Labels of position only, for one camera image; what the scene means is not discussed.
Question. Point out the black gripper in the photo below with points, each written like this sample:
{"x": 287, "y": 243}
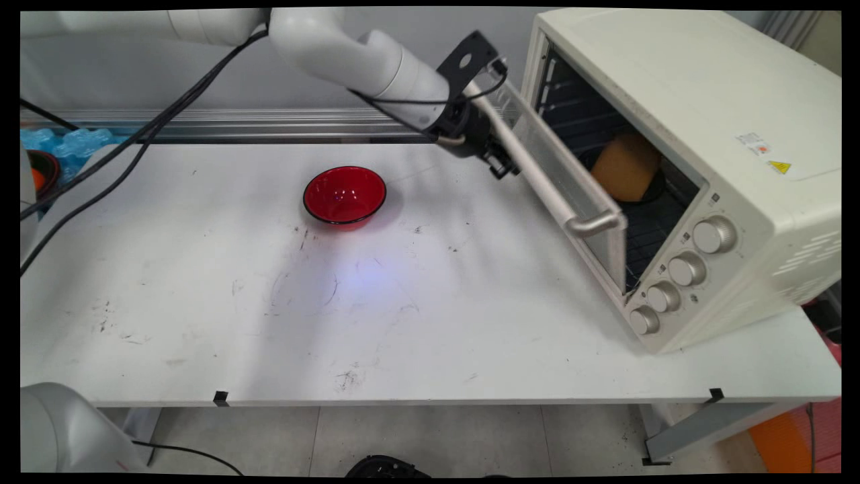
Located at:
{"x": 463, "y": 128}

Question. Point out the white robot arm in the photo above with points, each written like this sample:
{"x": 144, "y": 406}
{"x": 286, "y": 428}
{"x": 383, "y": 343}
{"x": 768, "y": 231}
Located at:
{"x": 336, "y": 47}

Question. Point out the black object on floor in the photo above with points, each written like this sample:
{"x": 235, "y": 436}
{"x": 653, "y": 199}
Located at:
{"x": 386, "y": 467}

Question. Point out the grey table leg brace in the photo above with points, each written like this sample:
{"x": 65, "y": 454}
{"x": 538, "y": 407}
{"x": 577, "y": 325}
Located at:
{"x": 712, "y": 430}

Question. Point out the red crate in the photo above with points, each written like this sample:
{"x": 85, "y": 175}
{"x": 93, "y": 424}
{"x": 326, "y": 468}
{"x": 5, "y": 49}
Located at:
{"x": 828, "y": 430}

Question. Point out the black tape piece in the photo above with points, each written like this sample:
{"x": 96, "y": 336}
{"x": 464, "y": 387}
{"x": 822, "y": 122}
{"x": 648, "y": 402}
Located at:
{"x": 221, "y": 398}
{"x": 716, "y": 395}

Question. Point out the small silver oven knob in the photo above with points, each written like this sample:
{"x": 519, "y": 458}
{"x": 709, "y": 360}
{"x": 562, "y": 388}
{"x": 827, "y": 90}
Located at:
{"x": 643, "y": 320}

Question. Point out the aluminium rail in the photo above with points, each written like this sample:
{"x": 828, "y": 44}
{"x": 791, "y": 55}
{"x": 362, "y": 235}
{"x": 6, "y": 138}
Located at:
{"x": 269, "y": 121}

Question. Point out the white label sticker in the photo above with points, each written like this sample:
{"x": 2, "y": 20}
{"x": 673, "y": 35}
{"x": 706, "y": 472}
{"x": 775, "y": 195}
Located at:
{"x": 754, "y": 144}

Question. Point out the black bowl with orange item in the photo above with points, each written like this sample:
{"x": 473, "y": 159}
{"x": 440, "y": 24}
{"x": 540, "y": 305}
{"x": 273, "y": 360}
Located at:
{"x": 46, "y": 169}

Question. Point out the yellow-brown bread loaf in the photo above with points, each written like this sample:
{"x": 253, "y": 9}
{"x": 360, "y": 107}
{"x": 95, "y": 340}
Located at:
{"x": 625, "y": 168}

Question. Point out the orange box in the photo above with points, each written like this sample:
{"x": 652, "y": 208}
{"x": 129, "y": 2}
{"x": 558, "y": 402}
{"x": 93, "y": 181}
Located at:
{"x": 779, "y": 444}

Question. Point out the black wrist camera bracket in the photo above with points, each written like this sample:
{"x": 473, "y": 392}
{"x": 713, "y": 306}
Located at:
{"x": 467, "y": 64}

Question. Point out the cream toaster oven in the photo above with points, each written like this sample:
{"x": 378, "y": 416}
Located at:
{"x": 739, "y": 101}

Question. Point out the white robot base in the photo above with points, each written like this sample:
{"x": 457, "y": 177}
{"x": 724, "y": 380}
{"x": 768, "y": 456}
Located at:
{"x": 60, "y": 430}

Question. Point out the red bowl with black rim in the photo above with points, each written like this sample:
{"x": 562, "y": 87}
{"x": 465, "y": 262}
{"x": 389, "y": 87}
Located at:
{"x": 344, "y": 195}

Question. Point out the large silver oven knob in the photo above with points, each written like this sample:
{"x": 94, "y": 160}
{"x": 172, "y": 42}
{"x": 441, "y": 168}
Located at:
{"x": 714, "y": 234}

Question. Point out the yellow warning sticker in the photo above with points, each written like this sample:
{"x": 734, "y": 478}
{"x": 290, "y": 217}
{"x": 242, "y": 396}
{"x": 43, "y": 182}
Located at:
{"x": 780, "y": 167}

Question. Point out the grey table leg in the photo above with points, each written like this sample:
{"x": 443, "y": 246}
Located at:
{"x": 142, "y": 430}

